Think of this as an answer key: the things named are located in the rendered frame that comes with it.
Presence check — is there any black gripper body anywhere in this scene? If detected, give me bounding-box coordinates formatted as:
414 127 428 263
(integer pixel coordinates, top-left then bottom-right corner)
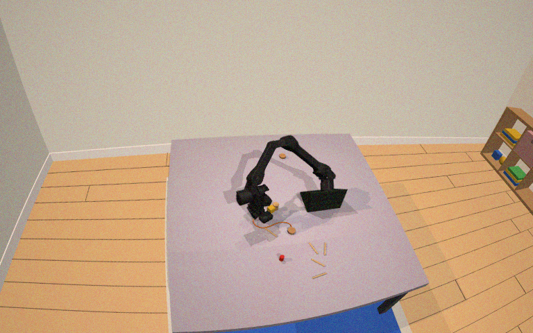
247 199 273 223

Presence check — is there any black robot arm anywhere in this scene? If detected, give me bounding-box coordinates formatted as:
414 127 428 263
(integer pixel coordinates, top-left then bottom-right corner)
236 135 336 208

